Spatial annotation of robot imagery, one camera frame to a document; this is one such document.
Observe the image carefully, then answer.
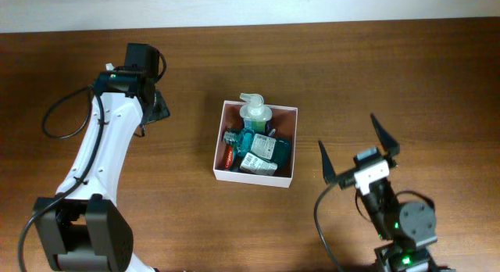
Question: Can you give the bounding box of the pink open cardboard box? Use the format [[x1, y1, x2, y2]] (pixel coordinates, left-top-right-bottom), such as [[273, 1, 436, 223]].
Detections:
[[212, 100, 298, 188]]

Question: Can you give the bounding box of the green white soap packet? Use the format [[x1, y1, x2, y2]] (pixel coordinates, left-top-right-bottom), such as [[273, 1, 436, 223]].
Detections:
[[240, 152, 277, 176]]

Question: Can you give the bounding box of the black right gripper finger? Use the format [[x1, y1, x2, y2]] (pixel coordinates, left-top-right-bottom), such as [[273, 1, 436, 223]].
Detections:
[[318, 141, 337, 184], [370, 113, 400, 156]]

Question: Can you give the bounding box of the teal mouthwash bottle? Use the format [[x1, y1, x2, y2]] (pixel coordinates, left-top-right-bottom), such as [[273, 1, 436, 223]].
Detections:
[[222, 128, 291, 169]]

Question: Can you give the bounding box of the clear foam soap dispenser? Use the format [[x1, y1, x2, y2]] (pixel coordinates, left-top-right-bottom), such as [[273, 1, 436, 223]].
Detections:
[[240, 93, 273, 134]]

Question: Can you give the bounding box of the teal toothpaste tube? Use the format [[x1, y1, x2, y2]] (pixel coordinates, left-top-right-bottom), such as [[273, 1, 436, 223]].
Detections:
[[223, 145, 236, 170]]

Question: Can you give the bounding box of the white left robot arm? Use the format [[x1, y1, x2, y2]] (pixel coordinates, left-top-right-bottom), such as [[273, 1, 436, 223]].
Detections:
[[17, 43, 170, 271]]

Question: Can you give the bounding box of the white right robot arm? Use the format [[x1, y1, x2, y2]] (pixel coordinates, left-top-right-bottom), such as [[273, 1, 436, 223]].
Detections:
[[313, 114, 452, 272]]

